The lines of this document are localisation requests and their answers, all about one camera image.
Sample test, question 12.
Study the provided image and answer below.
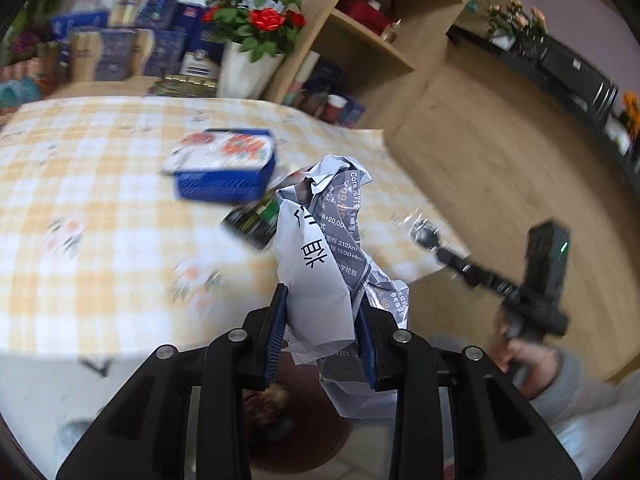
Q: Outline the dark blue printed box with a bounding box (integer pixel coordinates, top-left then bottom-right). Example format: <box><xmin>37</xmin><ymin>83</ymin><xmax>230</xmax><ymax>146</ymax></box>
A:
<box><xmin>305</xmin><ymin>60</ymin><xmax>346</xmax><ymax>98</ymax></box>

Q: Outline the brown plastic bin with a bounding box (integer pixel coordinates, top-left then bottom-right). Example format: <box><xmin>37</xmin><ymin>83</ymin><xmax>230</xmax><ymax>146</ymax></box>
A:
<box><xmin>241</xmin><ymin>360</ymin><xmax>396</xmax><ymax>476</ymax></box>

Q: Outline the small blue shelf box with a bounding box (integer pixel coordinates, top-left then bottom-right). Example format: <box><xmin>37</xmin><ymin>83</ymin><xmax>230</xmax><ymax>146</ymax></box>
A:
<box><xmin>345</xmin><ymin>97</ymin><xmax>367</xmax><ymax>129</ymax></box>

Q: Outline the black tv cabinet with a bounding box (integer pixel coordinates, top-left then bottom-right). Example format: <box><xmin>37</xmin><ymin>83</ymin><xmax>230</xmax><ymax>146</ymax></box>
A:
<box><xmin>447</xmin><ymin>22</ymin><xmax>640</xmax><ymax>173</ymax></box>

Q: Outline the red rose plant white pot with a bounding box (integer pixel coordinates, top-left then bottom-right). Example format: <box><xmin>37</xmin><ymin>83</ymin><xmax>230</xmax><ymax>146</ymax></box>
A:
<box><xmin>202</xmin><ymin>0</ymin><xmax>313</xmax><ymax>101</ymax></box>

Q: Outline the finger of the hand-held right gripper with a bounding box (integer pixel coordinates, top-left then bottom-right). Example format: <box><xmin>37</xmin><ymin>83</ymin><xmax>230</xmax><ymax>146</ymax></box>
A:
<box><xmin>412</xmin><ymin>221</ymin><xmax>519</xmax><ymax>302</ymax></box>

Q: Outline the small black box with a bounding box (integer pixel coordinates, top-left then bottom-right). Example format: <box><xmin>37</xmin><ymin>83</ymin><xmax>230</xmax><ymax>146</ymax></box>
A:
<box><xmin>220</xmin><ymin>195</ymin><xmax>281</xmax><ymax>252</ymax></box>

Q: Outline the beige furry slipper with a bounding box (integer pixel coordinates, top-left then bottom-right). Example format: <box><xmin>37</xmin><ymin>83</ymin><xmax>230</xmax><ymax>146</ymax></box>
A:
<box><xmin>244</xmin><ymin>385</ymin><xmax>292</xmax><ymax>428</ymax></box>

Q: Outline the person's right forearm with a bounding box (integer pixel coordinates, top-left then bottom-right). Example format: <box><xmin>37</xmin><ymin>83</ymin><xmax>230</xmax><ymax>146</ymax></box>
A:
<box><xmin>520</xmin><ymin>347</ymin><xmax>640</xmax><ymax>461</ymax></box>

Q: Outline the red cup white rim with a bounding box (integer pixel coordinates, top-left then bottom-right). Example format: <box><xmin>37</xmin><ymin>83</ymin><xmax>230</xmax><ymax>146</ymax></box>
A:
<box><xmin>322</xmin><ymin>94</ymin><xmax>347</xmax><ymax>124</ymax></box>

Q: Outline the orange flowers pot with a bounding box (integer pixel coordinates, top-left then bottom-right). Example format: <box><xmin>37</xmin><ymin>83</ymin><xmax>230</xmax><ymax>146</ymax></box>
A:
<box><xmin>605</xmin><ymin>91</ymin><xmax>640</xmax><ymax>157</ymax></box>

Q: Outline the grey printed paper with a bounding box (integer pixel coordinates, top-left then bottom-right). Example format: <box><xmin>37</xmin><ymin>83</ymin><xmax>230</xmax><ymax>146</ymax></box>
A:
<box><xmin>275</xmin><ymin>155</ymin><xmax>411</xmax><ymax>421</ymax></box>

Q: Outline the stack of pastel paper cups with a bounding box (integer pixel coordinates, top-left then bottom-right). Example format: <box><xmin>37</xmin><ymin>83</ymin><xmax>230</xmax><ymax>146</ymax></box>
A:
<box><xmin>285</xmin><ymin>50</ymin><xmax>321</xmax><ymax>109</ymax></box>

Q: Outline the red basket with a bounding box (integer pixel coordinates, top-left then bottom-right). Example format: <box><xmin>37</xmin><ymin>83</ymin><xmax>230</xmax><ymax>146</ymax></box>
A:
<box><xmin>342</xmin><ymin>0</ymin><xmax>396</xmax><ymax>36</ymax></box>

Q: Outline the flat blue box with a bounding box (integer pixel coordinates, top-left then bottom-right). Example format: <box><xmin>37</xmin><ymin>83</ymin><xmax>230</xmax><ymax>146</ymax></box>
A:
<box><xmin>50</xmin><ymin>10</ymin><xmax>112</xmax><ymax>42</ymax></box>

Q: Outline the person's right hand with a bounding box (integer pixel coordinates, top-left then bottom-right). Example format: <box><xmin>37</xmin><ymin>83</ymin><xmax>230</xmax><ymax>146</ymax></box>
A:
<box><xmin>491</xmin><ymin>309</ymin><xmax>560</xmax><ymax>397</ymax></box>

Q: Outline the dark blue coffee box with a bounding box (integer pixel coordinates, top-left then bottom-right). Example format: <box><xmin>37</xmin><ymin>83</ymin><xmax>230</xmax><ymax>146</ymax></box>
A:
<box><xmin>160</xmin><ymin>127</ymin><xmax>277</xmax><ymax>205</ymax></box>

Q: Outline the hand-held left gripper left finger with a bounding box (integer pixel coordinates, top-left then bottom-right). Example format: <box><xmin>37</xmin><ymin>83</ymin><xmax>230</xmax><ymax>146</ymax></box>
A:
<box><xmin>55</xmin><ymin>282</ymin><xmax>291</xmax><ymax>480</ymax></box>

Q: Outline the blue box white label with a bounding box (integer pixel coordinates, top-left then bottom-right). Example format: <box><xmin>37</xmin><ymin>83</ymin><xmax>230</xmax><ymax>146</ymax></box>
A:
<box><xmin>180</xmin><ymin>47</ymin><xmax>223</xmax><ymax>84</ymax></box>

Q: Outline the pink flowers white pot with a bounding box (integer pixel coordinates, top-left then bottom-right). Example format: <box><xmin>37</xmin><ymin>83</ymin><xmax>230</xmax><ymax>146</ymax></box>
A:
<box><xmin>487</xmin><ymin>0</ymin><xmax>548</xmax><ymax>52</ymax></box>

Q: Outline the ornate gold green tray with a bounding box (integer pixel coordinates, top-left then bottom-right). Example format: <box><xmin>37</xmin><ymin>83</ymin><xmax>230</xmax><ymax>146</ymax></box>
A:
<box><xmin>147</xmin><ymin>74</ymin><xmax>221</xmax><ymax>99</ymax></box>

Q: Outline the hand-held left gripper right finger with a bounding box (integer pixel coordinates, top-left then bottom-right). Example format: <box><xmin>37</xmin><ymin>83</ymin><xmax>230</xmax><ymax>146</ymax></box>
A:
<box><xmin>352</xmin><ymin>305</ymin><xmax>583</xmax><ymax>480</ymax></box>

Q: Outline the wooden shelf unit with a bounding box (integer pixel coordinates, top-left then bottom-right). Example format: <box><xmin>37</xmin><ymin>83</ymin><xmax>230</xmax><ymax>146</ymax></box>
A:
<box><xmin>262</xmin><ymin>0</ymin><xmax>501</xmax><ymax>133</ymax></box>

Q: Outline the yellow checked floral tablecloth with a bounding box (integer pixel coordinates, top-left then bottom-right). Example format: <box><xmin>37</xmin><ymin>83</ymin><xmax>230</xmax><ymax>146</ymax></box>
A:
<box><xmin>0</xmin><ymin>95</ymin><xmax>471</xmax><ymax>361</ymax></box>

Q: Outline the green wrapper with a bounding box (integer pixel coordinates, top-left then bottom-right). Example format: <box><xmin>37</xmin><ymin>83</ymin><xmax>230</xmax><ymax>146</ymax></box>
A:
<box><xmin>257</xmin><ymin>195</ymin><xmax>282</xmax><ymax>226</ymax></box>

